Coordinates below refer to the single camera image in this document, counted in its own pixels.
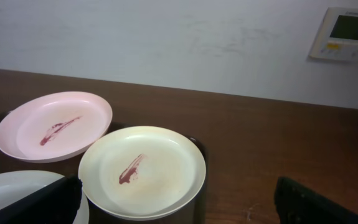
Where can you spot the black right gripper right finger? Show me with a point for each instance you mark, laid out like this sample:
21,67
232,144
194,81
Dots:
297,204

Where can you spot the pale green plate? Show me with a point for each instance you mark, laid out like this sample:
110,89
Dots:
19,184

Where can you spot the cream plate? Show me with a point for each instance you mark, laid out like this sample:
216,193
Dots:
166,174

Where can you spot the wall control panel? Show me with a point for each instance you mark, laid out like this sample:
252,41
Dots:
337,37

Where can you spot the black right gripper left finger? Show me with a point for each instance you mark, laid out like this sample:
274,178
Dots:
58,202

